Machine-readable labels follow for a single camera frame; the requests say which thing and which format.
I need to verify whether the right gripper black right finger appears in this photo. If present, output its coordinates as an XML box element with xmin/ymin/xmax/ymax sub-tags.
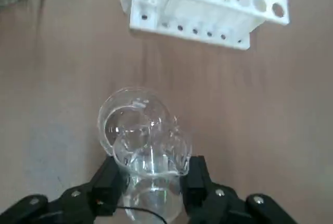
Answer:
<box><xmin>178</xmin><ymin>155</ymin><xmax>300</xmax><ymax>224</ymax></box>

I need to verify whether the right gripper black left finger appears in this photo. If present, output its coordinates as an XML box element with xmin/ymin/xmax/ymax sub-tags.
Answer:
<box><xmin>0</xmin><ymin>156</ymin><xmax>129</xmax><ymax>224</ymax></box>

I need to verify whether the small glass beaker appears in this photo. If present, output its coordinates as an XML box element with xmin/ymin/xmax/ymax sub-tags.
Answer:
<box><xmin>111</xmin><ymin>114</ymin><xmax>195</xmax><ymax>223</ymax></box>

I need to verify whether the large glass beaker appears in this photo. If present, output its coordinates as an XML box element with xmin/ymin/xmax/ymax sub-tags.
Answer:
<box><xmin>96</xmin><ymin>86</ymin><xmax>172</xmax><ymax>157</ymax></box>

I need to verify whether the white test tube rack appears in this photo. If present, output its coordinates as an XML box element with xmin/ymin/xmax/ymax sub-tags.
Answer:
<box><xmin>120</xmin><ymin>0</ymin><xmax>291</xmax><ymax>51</ymax></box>

